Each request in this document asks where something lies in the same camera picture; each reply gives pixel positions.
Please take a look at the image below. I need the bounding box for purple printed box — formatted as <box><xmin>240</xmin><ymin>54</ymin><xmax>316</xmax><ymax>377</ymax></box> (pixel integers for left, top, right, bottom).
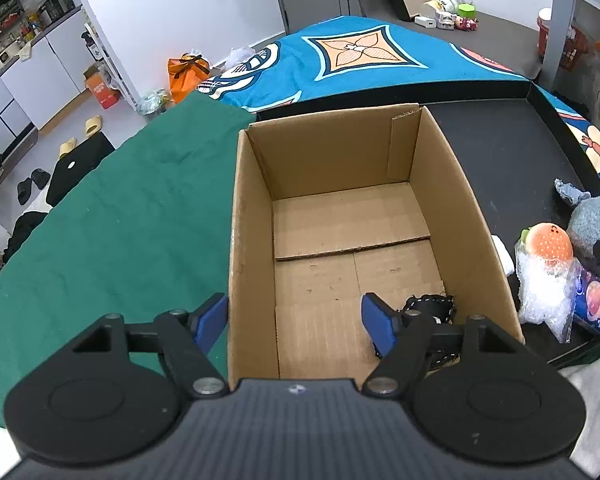
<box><xmin>572</xmin><ymin>267</ymin><xmax>600</xmax><ymax>334</ymax></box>

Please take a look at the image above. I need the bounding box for blue printed blanket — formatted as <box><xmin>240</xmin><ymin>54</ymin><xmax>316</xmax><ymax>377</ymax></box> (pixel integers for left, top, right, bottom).
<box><xmin>195</xmin><ymin>16</ymin><xmax>600</xmax><ymax>197</ymax></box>

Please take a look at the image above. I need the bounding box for cluttered kitchen shelf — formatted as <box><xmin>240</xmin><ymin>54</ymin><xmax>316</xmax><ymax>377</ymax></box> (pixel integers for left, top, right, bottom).
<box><xmin>0</xmin><ymin>0</ymin><xmax>84</xmax><ymax>79</ymax></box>

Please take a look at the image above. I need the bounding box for orange cardboard box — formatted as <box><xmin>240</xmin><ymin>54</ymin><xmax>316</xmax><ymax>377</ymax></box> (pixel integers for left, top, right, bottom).
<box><xmin>83</xmin><ymin>65</ymin><xmax>121</xmax><ymax>110</ymax></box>

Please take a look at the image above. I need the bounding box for white cabinet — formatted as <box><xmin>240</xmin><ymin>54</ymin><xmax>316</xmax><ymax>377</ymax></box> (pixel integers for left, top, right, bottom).
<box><xmin>0</xmin><ymin>7</ymin><xmax>131</xmax><ymax>131</ymax></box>

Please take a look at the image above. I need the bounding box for fluffy grey-blue plush toy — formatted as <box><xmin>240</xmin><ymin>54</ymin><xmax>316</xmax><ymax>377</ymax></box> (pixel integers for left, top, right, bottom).
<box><xmin>565</xmin><ymin>205</ymin><xmax>600</xmax><ymax>282</ymax></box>

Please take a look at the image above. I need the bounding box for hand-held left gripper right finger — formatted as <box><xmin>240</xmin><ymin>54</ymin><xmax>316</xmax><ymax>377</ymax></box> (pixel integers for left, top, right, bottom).
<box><xmin>361</xmin><ymin>292</ymin><xmax>527</xmax><ymax>399</ymax></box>

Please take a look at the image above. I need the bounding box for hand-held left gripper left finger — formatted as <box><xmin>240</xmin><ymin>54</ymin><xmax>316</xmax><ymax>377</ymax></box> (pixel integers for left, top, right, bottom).
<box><xmin>72</xmin><ymin>293</ymin><xmax>230</xmax><ymax>400</ymax></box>

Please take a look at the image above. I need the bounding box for red bucket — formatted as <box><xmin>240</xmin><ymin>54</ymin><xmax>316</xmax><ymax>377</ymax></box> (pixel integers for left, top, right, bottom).
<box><xmin>536</xmin><ymin>8</ymin><xmax>556</xmax><ymax>59</ymax></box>

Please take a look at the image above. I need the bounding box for black tray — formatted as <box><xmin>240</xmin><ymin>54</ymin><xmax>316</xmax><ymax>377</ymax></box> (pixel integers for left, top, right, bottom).
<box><xmin>419</xmin><ymin>82</ymin><xmax>600</xmax><ymax>367</ymax></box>

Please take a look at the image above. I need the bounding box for white plastic jar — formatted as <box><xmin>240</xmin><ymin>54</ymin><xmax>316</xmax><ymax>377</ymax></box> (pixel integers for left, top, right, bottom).
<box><xmin>425</xmin><ymin>0</ymin><xmax>474</xmax><ymax>15</ymax></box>

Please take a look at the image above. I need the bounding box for green cloth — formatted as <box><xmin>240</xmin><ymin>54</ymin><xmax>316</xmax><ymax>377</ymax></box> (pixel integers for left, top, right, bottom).
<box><xmin>0</xmin><ymin>91</ymin><xmax>259</xmax><ymax>429</ymax></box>

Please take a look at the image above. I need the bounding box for pile of black clothes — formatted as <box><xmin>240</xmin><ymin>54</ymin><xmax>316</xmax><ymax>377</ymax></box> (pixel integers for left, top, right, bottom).
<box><xmin>2</xmin><ymin>210</ymin><xmax>49</xmax><ymax>264</ymax></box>

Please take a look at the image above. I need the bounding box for small denim plush toy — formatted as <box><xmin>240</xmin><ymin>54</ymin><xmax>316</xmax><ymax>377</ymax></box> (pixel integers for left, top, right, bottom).
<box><xmin>554</xmin><ymin>178</ymin><xmax>592</xmax><ymax>207</ymax></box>

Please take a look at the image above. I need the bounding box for small white soft block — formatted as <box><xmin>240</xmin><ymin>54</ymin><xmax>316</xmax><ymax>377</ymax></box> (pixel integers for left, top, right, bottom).
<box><xmin>492</xmin><ymin>236</ymin><xmax>517</xmax><ymax>276</ymax></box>

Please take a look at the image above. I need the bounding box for greenish plastic bag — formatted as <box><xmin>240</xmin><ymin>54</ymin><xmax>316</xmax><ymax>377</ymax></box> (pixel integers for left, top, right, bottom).
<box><xmin>136</xmin><ymin>89</ymin><xmax>174</xmax><ymax>116</ymax></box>

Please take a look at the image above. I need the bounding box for white wire rack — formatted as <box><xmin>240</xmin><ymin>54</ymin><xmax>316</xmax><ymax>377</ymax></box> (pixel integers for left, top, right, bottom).
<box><xmin>82</xmin><ymin>15</ymin><xmax>141</xmax><ymax>111</ymax></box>

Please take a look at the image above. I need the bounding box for red basket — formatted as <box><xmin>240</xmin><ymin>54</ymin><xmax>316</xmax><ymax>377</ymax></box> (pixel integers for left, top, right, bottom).
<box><xmin>560</xmin><ymin>25</ymin><xmax>589</xmax><ymax>72</ymax></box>

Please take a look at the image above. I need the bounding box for clear bubble wrap bag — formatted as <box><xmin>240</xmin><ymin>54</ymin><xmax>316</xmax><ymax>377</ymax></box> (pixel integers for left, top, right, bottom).
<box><xmin>515</xmin><ymin>240</ymin><xmax>584</xmax><ymax>344</ymax></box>

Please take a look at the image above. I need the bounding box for grey post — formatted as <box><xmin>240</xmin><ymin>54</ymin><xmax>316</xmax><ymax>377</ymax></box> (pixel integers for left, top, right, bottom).
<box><xmin>542</xmin><ymin>0</ymin><xmax>579</xmax><ymax>84</ymax></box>

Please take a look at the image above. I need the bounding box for orange paper bag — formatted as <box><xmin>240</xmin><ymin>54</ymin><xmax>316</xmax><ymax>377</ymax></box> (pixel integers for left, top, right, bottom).
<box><xmin>167</xmin><ymin>52</ymin><xmax>212</xmax><ymax>104</ymax></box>

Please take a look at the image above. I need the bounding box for white plastic bag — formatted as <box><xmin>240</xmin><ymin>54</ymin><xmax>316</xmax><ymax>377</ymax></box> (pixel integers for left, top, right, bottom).
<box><xmin>225</xmin><ymin>46</ymin><xmax>256</xmax><ymax>69</ymax></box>

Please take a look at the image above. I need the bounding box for burger plush toy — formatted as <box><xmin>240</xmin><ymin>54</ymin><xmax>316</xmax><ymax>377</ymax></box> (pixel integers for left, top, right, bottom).
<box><xmin>520</xmin><ymin>222</ymin><xmax>576</xmax><ymax>274</ymax></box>

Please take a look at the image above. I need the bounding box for black stool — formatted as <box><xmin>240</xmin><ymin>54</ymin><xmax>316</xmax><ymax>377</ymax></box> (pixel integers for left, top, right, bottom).
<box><xmin>46</xmin><ymin>135</ymin><xmax>116</xmax><ymax>207</ymax></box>

